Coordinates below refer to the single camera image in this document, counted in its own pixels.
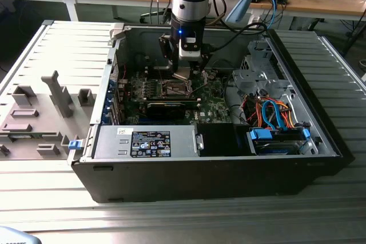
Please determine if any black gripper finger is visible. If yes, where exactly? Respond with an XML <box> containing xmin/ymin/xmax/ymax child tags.
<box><xmin>158</xmin><ymin>33</ymin><xmax>178</xmax><ymax>74</ymax></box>
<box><xmin>196</xmin><ymin>43</ymin><xmax>215</xmax><ymax>74</ymax></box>

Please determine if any silver-topped CPU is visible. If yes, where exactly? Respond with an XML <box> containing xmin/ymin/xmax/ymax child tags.
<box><xmin>173</xmin><ymin>66</ymin><xmax>191</xmax><ymax>82</ymax></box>

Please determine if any metal locking lever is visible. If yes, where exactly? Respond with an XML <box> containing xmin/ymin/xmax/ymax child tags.
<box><xmin>156</xmin><ymin>58</ymin><xmax>165</xmax><ymax>86</ymax></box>

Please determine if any CPU socket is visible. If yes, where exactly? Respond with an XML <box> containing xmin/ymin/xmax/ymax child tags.
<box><xmin>161</xmin><ymin>79</ymin><xmax>194</xmax><ymax>98</ymax></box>

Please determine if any metal drive cage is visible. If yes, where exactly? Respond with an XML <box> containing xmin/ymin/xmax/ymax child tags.
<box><xmin>231</xmin><ymin>39</ymin><xmax>289</xmax><ymax>96</ymax></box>

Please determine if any green motherboard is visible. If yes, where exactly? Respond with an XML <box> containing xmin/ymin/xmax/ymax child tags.
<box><xmin>118</xmin><ymin>68</ymin><xmax>233</xmax><ymax>126</ymax></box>

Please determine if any white power strip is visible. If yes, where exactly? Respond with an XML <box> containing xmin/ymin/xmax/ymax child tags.
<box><xmin>247</xmin><ymin>15</ymin><xmax>261</xmax><ymax>29</ymax></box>

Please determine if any black graphics card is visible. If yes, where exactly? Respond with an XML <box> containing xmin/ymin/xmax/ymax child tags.
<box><xmin>145</xmin><ymin>101</ymin><xmax>186</xmax><ymax>121</ymax></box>

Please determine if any grey power supply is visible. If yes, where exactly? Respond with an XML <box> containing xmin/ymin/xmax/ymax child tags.
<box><xmin>93</xmin><ymin>125</ymin><xmax>205</xmax><ymax>159</ymax></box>

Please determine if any hard disk in blue carrier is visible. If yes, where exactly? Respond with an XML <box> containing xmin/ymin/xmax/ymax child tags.
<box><xmin>247</xmin><ymin>128</ymin><xmax>311</xmax><ymax>156</ymax></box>

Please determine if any black PC case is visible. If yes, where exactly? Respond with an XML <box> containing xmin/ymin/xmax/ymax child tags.
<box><xmin>67</xmin><ymin>23</ymin><xmax>355</xmax><ymax>203</ymax></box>

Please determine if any grey parts rack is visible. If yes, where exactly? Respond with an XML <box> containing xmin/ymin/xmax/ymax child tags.
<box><xmin>0</xmin><ymin>70</ymin><xmax>97</xmax><ymax>161</ymax></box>

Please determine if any grey rounded device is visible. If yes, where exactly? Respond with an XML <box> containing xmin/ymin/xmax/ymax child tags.
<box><xmin>0</xmin><ymin>226</ymin><xmax>39</xmax><ymax>244</ymax></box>

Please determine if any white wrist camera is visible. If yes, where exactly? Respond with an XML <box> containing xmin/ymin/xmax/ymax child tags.
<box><xmin>178</xmin><ymin>35</ymin><xmax>202</xmax><ymax>61</ymax></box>

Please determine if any black camera cable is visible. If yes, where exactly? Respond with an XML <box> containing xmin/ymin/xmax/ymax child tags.
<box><xmin>210</xmin><ymin>21</ymin><xmax>268</xmax><ymax>52</ymax></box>

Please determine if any blue wire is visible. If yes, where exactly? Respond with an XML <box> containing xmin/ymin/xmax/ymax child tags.
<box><xmin>261</xmin><ymin>99</ymin><xmax>284</xmax><ymax>130</ymax></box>

